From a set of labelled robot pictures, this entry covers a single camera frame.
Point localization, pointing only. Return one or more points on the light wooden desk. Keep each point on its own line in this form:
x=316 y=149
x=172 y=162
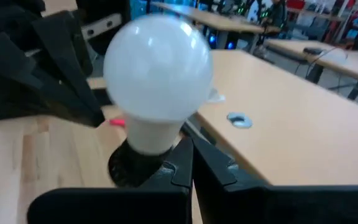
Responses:
x=291 y=124

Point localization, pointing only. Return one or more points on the person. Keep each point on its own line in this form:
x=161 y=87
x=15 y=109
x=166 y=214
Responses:
x=275 y=14

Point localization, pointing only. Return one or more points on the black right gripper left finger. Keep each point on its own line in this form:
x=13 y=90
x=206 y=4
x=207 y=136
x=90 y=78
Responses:
x=110 y=207

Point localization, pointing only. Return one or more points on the white frosted lightbulb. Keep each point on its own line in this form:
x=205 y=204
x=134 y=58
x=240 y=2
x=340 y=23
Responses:
x=157 y=68

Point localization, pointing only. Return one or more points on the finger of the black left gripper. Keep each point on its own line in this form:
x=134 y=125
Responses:
x=70 y=62
x=8 y=68

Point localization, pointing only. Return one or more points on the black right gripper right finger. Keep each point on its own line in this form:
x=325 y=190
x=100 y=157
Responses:
x=275 y=207

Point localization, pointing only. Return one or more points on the silver desk power plate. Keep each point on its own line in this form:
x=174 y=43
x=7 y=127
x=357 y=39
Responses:
x=216 y=97

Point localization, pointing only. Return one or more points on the background wooden desk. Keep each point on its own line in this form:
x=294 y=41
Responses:
x=337 y=59
x=222 y=21

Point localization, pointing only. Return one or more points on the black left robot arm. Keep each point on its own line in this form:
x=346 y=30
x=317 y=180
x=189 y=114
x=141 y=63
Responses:
x=8 y=7

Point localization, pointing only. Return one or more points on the small blue round object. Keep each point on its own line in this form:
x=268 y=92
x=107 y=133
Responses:
x=239 y=120

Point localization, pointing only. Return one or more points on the black aluminium table frame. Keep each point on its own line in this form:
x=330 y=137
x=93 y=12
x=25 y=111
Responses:
x=207 y=137

